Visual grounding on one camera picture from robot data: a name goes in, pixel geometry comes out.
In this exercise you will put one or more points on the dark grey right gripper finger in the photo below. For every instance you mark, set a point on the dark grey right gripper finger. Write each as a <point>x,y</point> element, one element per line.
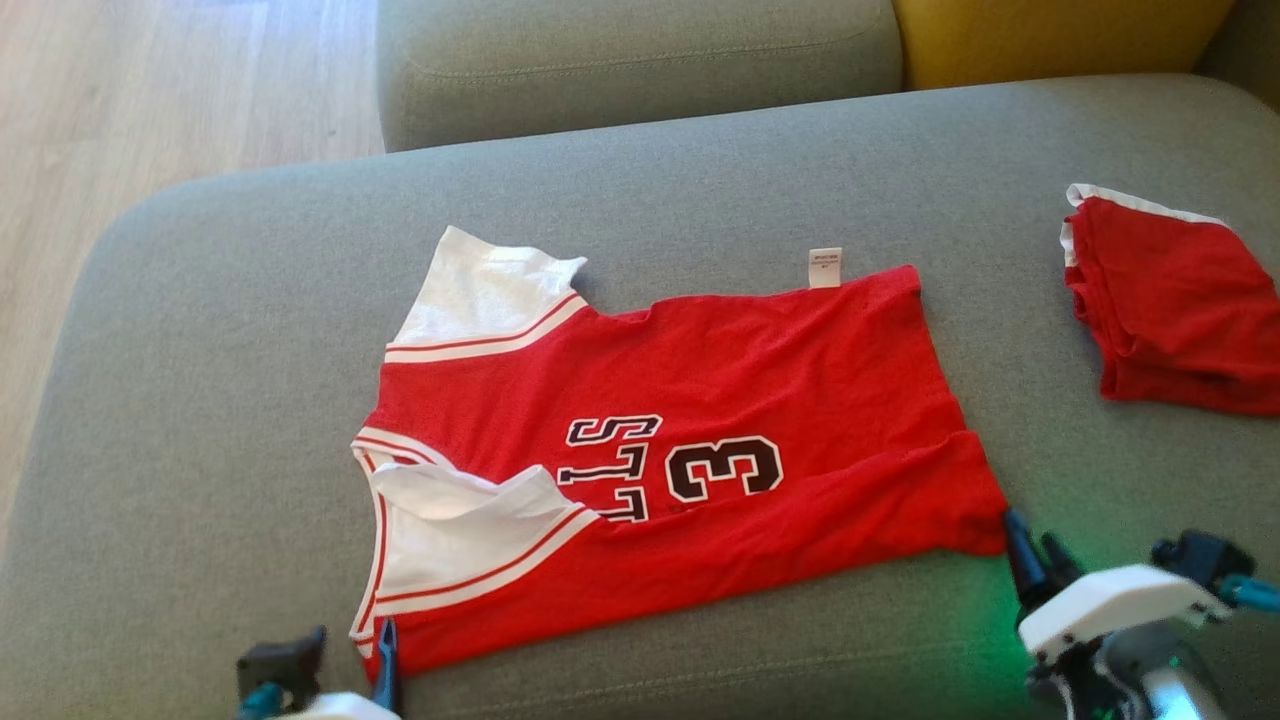
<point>1058,565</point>
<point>1025,565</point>

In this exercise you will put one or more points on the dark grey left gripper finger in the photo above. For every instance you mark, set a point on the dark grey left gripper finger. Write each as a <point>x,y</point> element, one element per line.
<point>387,665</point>

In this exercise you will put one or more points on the right gripper body white housing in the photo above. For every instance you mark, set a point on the right gripper body white housing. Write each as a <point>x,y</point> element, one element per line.
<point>1120,600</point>

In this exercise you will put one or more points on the left gripper body white housing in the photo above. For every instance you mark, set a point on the left gripper body white housing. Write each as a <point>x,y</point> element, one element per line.
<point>340,708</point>

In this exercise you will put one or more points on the red basketball shorts white stripe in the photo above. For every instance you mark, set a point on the red basketball shorts white stripe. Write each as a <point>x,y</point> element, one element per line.
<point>1170,300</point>

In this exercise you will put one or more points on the red and white basketball jersey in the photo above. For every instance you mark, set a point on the red and white basketball jersey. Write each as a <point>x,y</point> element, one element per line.
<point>750,350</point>

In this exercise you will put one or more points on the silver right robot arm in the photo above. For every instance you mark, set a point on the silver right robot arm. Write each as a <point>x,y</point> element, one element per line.
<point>1175,695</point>

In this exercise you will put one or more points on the yellow sofa backrest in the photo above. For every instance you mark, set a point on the yellow sofa backrest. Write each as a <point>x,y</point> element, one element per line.
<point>1060,40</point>

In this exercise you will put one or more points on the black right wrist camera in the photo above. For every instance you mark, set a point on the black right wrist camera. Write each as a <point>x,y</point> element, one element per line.
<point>1200,560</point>

